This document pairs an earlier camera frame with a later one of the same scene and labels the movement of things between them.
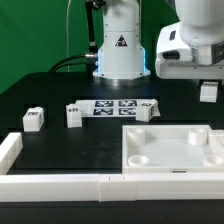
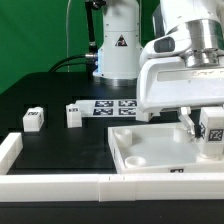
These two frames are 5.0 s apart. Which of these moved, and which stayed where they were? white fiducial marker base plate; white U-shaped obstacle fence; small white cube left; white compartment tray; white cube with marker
Moved: white compartment tray
Stayed: small white cube left; white cube with marker; white fiducial marker base plate; white U-shaped obstacle fence
